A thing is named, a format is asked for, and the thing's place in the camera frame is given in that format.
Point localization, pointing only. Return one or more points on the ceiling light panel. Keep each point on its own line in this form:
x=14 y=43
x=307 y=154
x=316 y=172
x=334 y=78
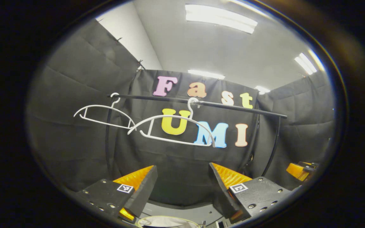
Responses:
x=306 y=63
x=262 y=90
x=220 y=18

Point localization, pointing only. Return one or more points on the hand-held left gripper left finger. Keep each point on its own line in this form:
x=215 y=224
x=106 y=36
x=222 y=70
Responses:
x=141 y=190

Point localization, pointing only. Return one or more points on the white clothes hanger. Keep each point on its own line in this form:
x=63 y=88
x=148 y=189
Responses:
x=106 y=105
x=176 y=115

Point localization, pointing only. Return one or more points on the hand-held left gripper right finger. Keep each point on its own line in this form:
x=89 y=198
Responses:
x=223 y=190

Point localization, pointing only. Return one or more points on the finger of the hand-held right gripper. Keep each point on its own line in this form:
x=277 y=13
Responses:
x=296 y=171

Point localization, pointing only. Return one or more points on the black clothes rack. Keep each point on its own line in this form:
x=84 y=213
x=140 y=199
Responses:
x=233 y=107

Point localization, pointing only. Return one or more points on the black backdrop cloth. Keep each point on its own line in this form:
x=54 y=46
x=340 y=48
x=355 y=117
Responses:
x=303 y=126

